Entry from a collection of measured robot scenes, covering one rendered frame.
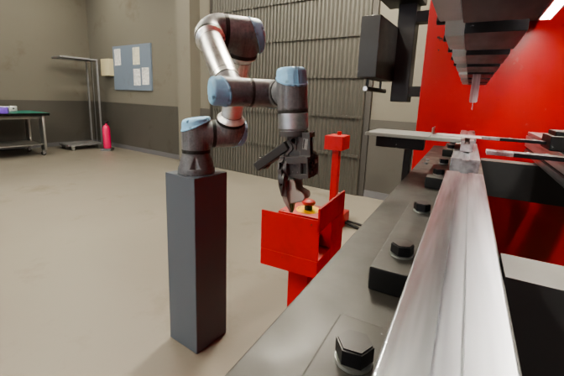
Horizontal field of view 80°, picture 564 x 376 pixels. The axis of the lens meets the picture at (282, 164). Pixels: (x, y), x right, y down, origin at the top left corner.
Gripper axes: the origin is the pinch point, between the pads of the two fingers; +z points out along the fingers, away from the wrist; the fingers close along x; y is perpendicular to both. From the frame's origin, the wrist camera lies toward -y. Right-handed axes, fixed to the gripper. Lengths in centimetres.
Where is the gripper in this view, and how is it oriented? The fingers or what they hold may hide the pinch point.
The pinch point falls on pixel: (289, 206)
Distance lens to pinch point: 88.7
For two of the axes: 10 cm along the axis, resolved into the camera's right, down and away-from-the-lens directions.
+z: 0.4, 9.9, 1.6
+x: 4.5, -1.6, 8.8
